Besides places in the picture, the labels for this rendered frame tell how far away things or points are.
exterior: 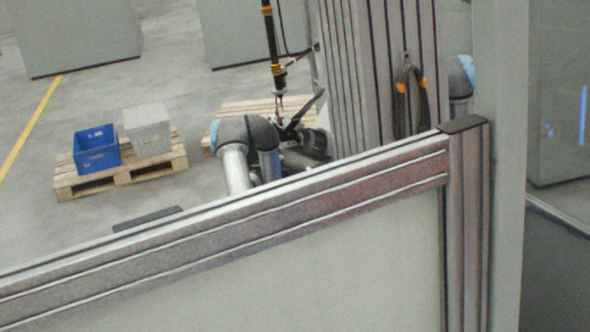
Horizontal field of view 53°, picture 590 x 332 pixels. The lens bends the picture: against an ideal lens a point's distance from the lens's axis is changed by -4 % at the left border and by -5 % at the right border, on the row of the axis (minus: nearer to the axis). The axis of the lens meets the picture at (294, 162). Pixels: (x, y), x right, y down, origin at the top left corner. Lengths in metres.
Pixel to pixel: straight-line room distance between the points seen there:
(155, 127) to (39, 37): 4.77
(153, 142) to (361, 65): 4.20
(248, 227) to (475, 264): 0.33
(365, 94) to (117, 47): 8.45
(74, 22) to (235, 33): 2.79
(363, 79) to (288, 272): 0.87
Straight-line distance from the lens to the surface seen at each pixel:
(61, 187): 5.58
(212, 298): 0.69
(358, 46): 1.49
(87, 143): 6.15
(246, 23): 8.18
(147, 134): 5.54
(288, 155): 2.63
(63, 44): 9.93
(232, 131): 2.16
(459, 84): 2.02
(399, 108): 1.56
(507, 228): 0.83
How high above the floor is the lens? 2.29
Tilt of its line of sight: 26 degrees down
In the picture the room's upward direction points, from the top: 9 degrees counter-clockwise
